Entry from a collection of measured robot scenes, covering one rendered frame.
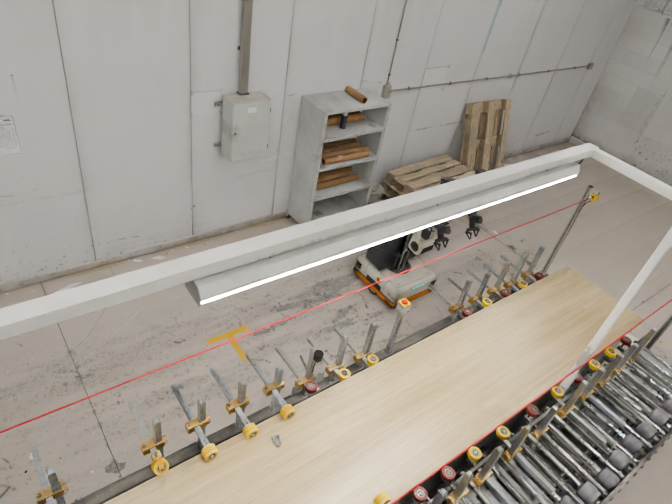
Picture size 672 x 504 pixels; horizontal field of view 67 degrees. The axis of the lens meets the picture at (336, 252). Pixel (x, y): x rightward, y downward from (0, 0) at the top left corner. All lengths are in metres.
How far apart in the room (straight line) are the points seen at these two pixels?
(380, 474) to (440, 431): 0.51
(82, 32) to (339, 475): 3.56
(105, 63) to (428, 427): 3.59
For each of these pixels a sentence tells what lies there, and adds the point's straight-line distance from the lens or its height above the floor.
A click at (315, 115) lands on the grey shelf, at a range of 5.36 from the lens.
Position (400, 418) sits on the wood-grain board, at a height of 0.90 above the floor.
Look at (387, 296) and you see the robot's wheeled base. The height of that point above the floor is 0.15.
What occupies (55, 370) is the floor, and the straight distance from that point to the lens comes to 4.73.
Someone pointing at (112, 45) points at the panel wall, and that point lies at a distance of 4.58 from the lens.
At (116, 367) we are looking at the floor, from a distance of 4.64.
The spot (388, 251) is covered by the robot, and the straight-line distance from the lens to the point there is 5.14.
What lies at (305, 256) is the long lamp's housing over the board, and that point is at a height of 2.37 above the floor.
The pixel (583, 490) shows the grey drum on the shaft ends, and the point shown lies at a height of 0.84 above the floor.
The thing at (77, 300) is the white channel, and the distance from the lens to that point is 1.65.
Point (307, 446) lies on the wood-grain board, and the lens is 3.14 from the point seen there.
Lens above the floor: 3.59
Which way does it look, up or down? 38 degrees down
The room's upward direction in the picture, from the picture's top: 12 degrees clockwise
